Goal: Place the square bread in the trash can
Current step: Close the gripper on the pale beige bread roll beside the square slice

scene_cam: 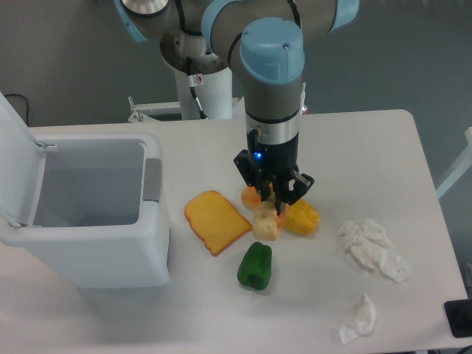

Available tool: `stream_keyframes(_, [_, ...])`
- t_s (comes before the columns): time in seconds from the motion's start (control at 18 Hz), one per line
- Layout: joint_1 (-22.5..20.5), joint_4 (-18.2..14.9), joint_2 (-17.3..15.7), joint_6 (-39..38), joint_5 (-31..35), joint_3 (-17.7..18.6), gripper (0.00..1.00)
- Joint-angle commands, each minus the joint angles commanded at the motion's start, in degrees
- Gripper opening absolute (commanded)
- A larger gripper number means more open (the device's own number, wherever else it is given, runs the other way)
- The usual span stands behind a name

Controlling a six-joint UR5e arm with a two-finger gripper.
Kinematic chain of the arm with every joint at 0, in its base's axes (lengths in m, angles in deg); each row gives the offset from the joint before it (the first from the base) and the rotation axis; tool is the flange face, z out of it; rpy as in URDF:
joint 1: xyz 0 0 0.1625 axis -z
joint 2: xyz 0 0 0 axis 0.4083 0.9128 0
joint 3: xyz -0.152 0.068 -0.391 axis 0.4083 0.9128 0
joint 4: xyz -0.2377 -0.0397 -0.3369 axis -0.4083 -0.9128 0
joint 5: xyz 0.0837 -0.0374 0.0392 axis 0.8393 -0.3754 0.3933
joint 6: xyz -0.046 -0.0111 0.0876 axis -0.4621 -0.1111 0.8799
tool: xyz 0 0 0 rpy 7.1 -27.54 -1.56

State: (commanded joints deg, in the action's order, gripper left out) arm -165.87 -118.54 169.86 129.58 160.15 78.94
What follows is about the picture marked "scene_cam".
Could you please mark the white metal frame base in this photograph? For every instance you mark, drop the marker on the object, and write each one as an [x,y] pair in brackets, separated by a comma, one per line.
[146,112]

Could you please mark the cream twisted bread roll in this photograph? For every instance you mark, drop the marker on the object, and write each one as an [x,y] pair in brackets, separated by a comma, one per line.
[266,221]

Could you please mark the yellow bell pepper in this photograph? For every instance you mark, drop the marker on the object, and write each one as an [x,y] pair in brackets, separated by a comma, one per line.
[301,218]

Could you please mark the white plastic trash can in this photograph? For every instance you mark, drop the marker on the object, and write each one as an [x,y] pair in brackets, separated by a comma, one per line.
[101,219]

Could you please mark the white trash can lid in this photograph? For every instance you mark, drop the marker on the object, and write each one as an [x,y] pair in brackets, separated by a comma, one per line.
[22,168]

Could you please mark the white furniture leg right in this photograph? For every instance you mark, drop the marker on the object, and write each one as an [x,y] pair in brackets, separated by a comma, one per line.
[456,170]

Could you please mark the orange round bun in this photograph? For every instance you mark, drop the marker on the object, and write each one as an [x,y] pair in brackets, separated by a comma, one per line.
[250,198]

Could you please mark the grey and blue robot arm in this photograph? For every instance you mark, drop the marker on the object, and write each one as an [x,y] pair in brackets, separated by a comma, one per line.
[262,43]

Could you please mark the black device at table edge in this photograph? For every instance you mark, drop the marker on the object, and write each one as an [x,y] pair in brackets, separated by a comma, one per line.
[458,313]

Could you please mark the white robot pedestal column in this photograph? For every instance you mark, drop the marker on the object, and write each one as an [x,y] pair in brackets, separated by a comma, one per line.
[214,92]

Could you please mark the green bell pepper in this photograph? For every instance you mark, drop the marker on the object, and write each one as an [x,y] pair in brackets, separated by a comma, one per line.
[256,267]

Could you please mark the large crumpled white tissue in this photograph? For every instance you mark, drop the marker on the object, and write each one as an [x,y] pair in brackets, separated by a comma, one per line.
[368,243]

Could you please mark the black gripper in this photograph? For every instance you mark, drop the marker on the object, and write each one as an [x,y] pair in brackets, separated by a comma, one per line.
[273,168]

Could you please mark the small crumpled white tissue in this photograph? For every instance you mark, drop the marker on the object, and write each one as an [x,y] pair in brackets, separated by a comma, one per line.
[363,322]

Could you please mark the square toast bread slice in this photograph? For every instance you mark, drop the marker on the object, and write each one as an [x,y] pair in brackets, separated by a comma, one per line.
[215,221]

